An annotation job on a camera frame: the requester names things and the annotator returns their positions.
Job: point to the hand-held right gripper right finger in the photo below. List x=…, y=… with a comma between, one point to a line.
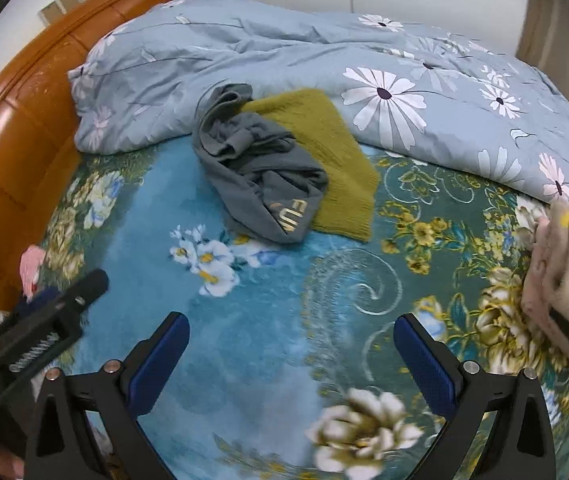
x=422, y=360

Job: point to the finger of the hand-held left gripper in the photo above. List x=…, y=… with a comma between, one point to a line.
x=89, y=287

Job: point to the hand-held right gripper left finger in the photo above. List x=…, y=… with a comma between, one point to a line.
x=164, y=355

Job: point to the grey shirt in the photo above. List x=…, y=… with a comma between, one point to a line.
x=254, y=180

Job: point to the pink cloth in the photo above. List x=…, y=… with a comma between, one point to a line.
x=32, y=265

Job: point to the teal floral bed blanket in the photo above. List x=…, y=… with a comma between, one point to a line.
x=274, y=310

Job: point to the orange wooden headboard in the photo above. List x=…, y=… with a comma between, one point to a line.
x=19, y=125

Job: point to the olive green knit sweater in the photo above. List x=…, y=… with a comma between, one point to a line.
x=329, y=155

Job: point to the light blue floral duvet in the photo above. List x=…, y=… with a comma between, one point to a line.
x=284, y=55

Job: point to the beige curtain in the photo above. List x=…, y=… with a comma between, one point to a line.
x=552, y=20

